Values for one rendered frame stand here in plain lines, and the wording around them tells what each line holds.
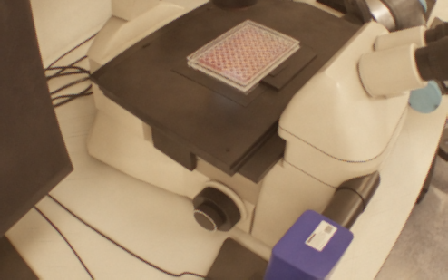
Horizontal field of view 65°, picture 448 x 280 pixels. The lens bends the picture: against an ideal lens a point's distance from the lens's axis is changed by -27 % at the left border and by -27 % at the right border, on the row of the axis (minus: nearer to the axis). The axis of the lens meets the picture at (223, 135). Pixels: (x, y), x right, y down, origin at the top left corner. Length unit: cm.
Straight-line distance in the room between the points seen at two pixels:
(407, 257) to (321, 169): 119
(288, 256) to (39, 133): 27
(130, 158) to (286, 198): 26
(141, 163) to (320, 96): 33
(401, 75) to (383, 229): 34
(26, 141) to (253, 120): 26
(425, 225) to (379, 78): 135
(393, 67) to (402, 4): 44
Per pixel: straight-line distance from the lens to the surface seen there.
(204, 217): 58
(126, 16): 66
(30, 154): 45
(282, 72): 55
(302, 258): 38
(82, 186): 72
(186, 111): 50
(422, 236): 169
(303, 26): 66
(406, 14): 84
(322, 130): 43
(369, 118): 44
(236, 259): 60
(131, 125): 67
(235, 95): 52
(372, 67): 42
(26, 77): 41
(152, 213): 66
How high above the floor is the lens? 129
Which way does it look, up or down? 45 degrees down
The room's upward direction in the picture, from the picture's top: 1 degrees clockwise
